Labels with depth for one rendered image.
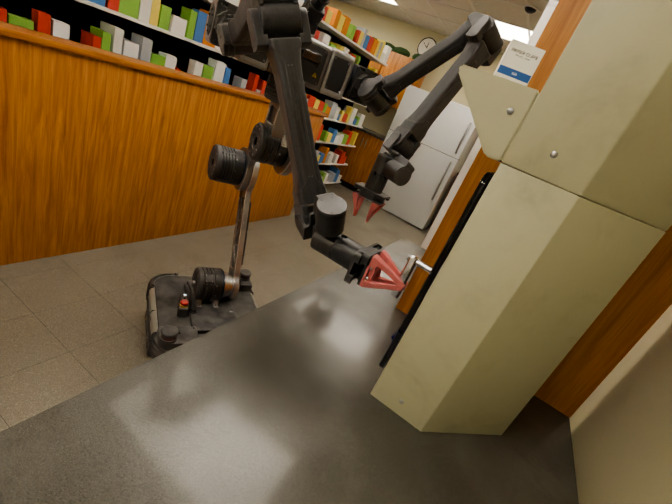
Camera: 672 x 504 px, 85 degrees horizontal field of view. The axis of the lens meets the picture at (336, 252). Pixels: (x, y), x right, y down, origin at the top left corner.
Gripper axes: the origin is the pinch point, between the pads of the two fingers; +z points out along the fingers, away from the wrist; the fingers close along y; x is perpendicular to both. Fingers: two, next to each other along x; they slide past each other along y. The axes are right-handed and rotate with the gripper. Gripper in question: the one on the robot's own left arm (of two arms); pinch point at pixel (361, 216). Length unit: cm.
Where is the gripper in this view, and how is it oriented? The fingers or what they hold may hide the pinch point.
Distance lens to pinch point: 115.1
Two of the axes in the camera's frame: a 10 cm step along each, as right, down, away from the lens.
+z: -3.7, 8.5, 3.7
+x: 4.7, -1.8, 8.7
